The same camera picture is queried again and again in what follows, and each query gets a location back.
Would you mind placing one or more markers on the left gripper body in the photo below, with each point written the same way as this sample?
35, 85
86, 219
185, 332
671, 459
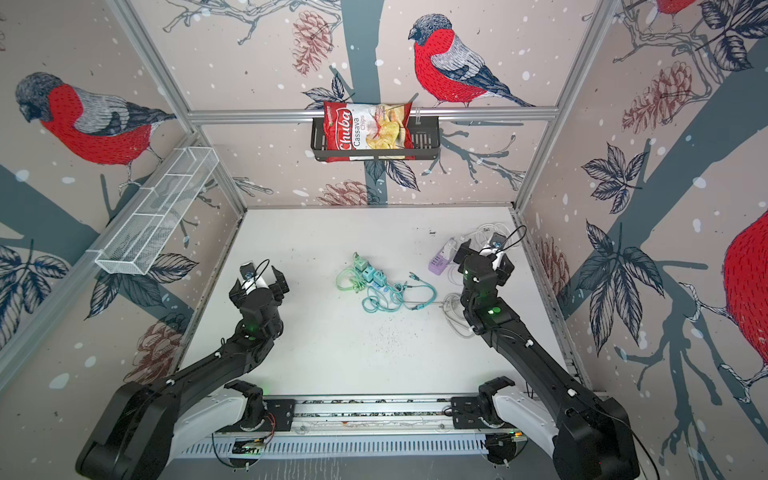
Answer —
270, 295

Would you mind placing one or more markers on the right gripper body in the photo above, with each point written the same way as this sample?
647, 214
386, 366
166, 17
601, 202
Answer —
468, 261

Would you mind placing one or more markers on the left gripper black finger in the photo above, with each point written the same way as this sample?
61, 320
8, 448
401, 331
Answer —
237, 293
280, 285

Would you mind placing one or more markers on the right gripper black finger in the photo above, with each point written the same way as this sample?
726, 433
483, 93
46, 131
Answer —
505, 267
463, 251

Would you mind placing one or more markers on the green charger adapter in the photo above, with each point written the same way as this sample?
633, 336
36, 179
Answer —
360, 264

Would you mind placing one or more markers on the white blue power strip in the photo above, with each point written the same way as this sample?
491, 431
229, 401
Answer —
359, 284

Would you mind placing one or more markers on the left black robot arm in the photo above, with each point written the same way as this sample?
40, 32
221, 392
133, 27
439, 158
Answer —
145, 426

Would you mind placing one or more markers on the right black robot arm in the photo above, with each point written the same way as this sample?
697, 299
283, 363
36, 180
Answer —
540, 372

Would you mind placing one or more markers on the red cassava chips bag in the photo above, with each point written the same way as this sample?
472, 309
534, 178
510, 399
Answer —
352, 127

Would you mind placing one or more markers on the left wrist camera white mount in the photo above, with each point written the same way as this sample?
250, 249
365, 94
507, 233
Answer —
252, 275

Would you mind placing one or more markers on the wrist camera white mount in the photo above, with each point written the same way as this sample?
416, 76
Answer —
252, 275
494, 249

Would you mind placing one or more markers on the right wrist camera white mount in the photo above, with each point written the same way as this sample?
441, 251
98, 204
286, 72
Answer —
494, 249

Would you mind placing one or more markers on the black wall basket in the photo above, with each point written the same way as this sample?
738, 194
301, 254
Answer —
425, 137

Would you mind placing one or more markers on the white wire wall basket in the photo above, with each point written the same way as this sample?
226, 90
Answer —
141, 238

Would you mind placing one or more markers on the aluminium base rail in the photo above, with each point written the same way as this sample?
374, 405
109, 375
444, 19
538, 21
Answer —
356, 427

